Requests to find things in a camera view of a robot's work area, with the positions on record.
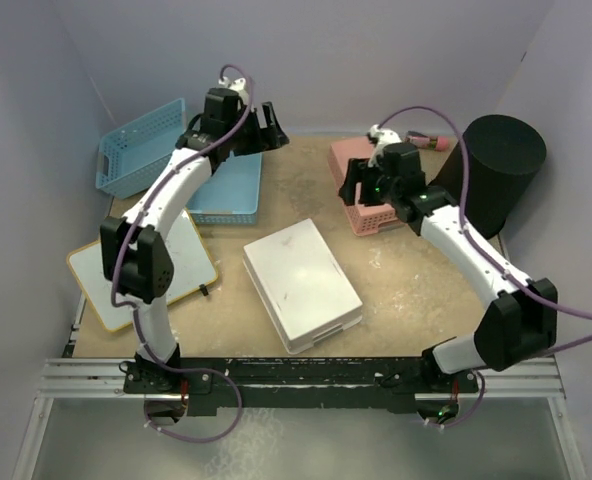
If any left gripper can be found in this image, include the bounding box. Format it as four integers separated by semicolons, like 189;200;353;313
228;105;289;158

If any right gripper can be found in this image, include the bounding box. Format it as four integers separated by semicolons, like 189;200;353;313
339;158;400;207

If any pink perforated basket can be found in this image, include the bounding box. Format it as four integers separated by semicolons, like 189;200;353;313
328;136;402;236

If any shallow blue perforated basket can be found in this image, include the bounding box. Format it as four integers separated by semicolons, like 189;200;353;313
186;153;262;225

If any white perforated basket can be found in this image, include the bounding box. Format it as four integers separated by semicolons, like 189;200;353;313
243;219;363;355

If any tall blue perforated basket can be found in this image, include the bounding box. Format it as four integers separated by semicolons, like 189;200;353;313
95;98;187;199

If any large black bucket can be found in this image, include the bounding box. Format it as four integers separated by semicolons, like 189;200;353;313
433;113;548;240

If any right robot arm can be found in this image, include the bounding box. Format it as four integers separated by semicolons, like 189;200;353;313
338;143;558;391

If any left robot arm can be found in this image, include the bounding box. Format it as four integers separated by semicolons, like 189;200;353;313
100;78;289;392

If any pink marker pen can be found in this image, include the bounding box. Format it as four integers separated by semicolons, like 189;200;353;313
405;131;450;152

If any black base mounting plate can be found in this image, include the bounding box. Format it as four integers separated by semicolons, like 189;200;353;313
119;357;479;417

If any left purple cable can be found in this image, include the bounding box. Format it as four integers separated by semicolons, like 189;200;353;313
110;63;255;444

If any purple cable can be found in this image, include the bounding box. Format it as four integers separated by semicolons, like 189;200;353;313
110;63;255;444
378;105;592;429

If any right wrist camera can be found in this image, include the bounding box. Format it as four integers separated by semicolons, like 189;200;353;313
366;124;402;168

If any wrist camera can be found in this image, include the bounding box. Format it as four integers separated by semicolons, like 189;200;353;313
366;124;402;168
218;77;250;105

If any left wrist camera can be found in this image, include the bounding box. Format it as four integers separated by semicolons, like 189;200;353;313
218;77;250;105

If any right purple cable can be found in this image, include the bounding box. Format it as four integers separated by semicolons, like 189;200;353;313
378;105;592;429

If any whiteboard with yellow frame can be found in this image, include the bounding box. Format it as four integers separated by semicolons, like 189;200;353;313
67;210;218;332

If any aluminium frame rail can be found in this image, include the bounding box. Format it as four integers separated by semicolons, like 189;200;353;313
14;358;587;479

